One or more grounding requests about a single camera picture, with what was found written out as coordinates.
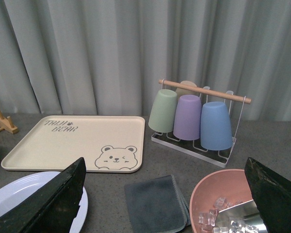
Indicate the green plastic cup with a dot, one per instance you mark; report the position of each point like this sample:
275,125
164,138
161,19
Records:
163,111

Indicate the grey curtain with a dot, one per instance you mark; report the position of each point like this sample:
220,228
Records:
105,57

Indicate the white wire cup rack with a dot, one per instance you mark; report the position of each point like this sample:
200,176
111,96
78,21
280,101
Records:
194,148

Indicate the pink bowl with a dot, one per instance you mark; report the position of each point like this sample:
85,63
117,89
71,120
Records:
230,184

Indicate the beige bear serving tray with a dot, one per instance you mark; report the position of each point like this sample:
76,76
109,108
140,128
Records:
110,144

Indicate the blue plastic cup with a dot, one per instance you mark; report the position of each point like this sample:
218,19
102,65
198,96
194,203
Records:
215,129

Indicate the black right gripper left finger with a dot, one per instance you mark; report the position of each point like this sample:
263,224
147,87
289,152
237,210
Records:
52,208

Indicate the white ribbed plate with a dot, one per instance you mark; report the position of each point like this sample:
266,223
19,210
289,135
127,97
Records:
17,191

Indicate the purple plastic cup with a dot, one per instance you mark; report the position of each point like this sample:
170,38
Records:
187,118

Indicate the metal ice scoop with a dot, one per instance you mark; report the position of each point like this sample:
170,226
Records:
241,218

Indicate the grey folded cloth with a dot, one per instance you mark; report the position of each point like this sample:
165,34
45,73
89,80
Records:
157,206

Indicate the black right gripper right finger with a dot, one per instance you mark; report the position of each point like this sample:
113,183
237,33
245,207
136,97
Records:
271,193

